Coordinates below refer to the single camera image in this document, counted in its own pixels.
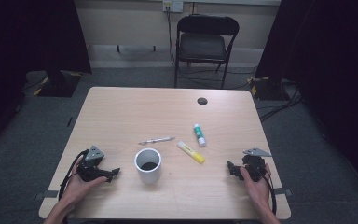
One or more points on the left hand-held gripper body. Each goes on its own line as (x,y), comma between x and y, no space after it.
(90,165)

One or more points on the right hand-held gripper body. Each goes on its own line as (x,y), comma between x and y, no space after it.
(254,166)

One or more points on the white cup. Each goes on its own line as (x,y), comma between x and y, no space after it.
(149,175)

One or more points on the yellow highlighter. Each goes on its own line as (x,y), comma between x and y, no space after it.
(191,152)

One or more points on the green and white glue stick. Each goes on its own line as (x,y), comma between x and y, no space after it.
(199,134)

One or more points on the person's right hand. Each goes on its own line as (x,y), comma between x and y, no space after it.
(261,191)

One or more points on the person's left hand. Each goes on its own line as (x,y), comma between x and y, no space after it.
(74,188)

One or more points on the grey tape strip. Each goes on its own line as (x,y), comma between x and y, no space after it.
(283,191)
(47,194)

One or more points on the black marker on floor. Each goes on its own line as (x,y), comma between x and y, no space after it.
(70,121)

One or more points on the silver pen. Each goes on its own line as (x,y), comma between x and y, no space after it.
(157,140)

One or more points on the black table grommet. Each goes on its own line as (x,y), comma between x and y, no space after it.
(202,101)

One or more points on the black box with yellow tape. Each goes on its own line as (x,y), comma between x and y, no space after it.
(265,88)

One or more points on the black stand base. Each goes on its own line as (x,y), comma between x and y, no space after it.
(60,84)

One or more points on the black folding chair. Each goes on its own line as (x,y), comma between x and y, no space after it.
(202,46)

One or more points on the dark curtain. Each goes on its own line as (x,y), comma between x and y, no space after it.
(332,62)
(28,37)

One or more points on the white wall socket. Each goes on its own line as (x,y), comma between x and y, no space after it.
(172,5)

